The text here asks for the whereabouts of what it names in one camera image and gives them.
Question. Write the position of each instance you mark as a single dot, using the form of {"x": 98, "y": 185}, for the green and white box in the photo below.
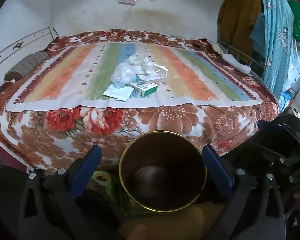
{"x": 144, "y": 88}

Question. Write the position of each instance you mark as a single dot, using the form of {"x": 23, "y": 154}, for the white metal headboard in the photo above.
{"x": 20, "y": 45}

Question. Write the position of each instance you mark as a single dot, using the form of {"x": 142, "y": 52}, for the green garment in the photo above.
{"x": 298, "y": 22}

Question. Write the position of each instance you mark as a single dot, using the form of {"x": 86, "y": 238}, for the white folded towel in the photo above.
{"x": 236, "y": 62}

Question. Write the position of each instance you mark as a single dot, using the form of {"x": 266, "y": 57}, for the green patterned cloth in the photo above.
{"x": 108, "y": 182}

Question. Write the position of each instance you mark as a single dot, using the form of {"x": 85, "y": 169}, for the striped pastel mat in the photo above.
{"x": 72, "y": 75}

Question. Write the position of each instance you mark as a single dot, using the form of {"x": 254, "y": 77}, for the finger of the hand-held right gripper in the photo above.
{"x": 282, "y": 131}

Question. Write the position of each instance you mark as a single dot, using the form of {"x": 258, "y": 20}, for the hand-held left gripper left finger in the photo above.
{"x": 88, "y": 171}

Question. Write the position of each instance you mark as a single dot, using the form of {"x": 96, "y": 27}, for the blue printed cloth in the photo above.
{"x": 277, "y": 55}

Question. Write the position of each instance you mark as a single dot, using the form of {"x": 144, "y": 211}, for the brown gold-rimmed trash bin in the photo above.
{"x": 162, "y": 155}

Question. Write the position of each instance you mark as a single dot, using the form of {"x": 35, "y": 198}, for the metal bed rail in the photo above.
{"x": 240, "y": 52}

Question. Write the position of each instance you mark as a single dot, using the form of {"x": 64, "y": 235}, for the clear crumpled plastic bag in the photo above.
{"x": 122, "y": 73}

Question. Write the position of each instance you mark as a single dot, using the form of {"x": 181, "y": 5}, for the grey-brown rolled pillow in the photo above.
{"x": 27, "y": 64}

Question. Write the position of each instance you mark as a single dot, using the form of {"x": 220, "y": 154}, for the white paper tissue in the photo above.
{"x": 117, "y": 93}

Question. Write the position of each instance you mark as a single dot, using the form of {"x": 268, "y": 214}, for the floral red-brown blanket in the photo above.
{"x": 165, "y": 120}

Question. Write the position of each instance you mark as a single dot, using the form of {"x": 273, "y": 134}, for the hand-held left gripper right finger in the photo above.
{"x": 216, "y": 172}

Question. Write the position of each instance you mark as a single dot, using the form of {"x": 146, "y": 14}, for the mustard yellow garment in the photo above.
{"x": 240, "y": 22}

